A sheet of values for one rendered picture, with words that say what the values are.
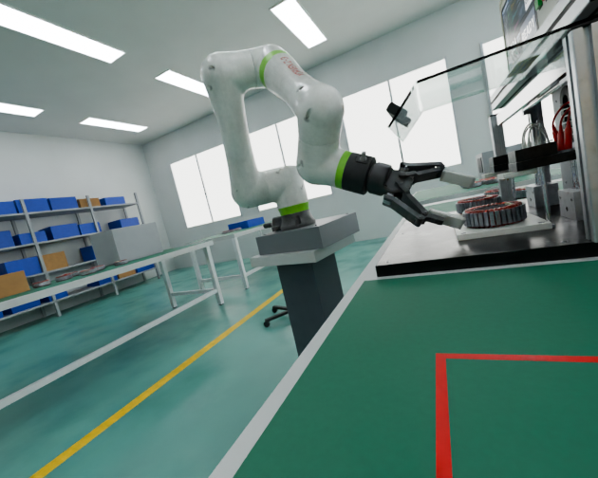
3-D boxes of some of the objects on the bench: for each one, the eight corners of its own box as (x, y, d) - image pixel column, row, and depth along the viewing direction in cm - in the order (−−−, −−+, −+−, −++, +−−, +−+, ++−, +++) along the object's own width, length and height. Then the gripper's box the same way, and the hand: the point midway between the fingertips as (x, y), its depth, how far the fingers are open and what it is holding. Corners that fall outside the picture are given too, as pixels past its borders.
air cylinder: (535, 208, 75) (532, 186, 74) (527, 205, 82) (524, 185, 81) (560, 203, 73) (558, 181, 72) (550, 201, 79) (548, 181, 79)
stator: (460, 216, 80) (458, 203, 80) (454, 212, 91) (452, 200, 90) (508, 208, 76) (506, 193, 76) (495, 205, 87) (494, 193, 86)
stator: (466, 231, 60) (463, 213, 59) (462, 223, 70) (459, 208, 69) (534, 222, 55) (532, 202, 54) (519, 214, 65) (517, 198, 64)
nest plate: (457, 241, 59) (457, 234, 59) (454, 229, 72) (453, 224, 72) (552, 229, 52) (551, 221, 52) (529, 217, 65) (528, 211, 65)
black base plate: (377, 277, 54) (374, 266, 54) (406, 225, 111) (405, 219, 111) (786, 239, 34) (786, 220, 33) (565, 198, 90) (565, 192, 90)
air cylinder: (575, 221, 54) (572, 191, 53) (560, 215, 60) (556, 189, 60) (613, 215, 51) (610, 185, 51) (592, 211, 58) (589, 183, 57)
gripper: (353, 199, 60) (465, 231, 53) (389, 135, 73) (484, 154, 66) (350, 223, 66) (451, 255, 59) (385, 160, 79) (471, 180, 72)
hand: (463, 200), depth 63 cm, fingers open, 13 cm apart
